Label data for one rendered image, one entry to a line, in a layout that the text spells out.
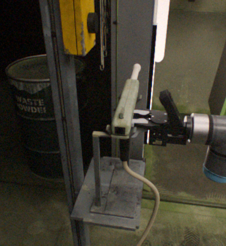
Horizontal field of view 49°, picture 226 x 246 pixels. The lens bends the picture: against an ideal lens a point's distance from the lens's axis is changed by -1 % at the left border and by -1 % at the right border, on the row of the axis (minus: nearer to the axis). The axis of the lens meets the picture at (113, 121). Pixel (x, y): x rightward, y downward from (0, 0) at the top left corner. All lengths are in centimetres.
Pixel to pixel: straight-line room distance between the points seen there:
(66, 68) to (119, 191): 47
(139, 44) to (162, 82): 166
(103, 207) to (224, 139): 44
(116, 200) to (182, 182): 124
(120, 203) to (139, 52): 66
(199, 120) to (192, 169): 150
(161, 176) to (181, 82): 113
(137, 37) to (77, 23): 56
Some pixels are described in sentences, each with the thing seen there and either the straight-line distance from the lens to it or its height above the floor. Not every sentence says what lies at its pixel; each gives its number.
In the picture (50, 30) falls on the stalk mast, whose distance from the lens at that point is 68.
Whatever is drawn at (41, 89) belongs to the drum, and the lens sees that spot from 167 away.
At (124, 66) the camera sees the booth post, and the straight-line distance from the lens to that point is 119.
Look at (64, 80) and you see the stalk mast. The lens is 71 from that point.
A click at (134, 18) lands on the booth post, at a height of 130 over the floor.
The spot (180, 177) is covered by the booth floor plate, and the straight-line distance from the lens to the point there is 213.
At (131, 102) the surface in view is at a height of 114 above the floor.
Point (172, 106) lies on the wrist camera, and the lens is 71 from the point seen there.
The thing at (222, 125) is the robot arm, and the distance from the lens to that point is 75.
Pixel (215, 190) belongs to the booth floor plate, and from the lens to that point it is 211.
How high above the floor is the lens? 148
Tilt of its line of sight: 32 degrees down
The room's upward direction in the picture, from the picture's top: straight up
